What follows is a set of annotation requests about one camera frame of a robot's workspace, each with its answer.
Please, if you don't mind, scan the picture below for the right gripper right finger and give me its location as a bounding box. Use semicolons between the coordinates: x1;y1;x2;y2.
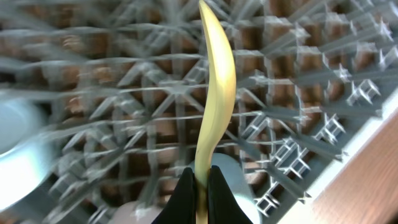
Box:
207;166;252;224

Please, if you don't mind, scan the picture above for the light blue small bowl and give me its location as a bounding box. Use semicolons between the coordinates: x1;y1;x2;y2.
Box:
1;99;58;210

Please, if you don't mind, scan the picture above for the pink plastic cup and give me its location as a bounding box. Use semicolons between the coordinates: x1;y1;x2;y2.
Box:
108;202;162;224

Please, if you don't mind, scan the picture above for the grey dishwasher rack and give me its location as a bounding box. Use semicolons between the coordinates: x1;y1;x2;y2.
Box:
1;0;397;223

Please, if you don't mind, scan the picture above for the light blue plastic cup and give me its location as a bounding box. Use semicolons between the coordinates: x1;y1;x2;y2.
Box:
196;153;262;224

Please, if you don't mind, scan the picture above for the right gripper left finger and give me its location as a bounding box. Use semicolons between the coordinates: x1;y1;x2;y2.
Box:
152;167;196;224

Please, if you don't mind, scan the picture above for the yellow plastic spoon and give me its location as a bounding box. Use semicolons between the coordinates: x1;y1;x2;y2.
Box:
194;1;236;224

